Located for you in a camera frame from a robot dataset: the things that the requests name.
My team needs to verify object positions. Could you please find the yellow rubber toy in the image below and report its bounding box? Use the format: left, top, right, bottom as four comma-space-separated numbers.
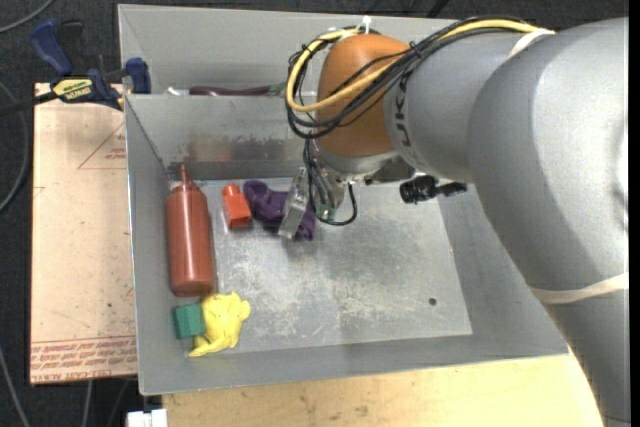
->
187, 291, 253, 359

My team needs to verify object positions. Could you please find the brown cardboard board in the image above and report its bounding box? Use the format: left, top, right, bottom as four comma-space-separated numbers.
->
29, 82, 139, 386

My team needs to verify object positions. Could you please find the green block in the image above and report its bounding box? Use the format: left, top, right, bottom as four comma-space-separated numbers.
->
171, 303, 208, 342

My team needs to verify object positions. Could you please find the black cylinder on white bracket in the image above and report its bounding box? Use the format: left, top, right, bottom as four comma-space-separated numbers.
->
364, 171, 469, 206

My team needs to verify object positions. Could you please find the small orange bottle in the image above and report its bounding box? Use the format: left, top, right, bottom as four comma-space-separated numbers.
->
221, 183, 254, 231

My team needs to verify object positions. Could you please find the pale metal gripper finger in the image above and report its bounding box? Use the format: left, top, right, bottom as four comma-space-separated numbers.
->
277, 166, 309, 239

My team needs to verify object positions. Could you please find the red-brown squeeze bottle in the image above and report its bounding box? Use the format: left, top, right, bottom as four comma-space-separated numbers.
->
165, 163, 218, 299

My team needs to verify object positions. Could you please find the purple cloth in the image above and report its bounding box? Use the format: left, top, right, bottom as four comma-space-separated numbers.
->
242, 179, 318, 243

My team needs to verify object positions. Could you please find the grey metal bin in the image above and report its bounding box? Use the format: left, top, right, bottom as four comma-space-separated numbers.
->
117, 3, 571, 397

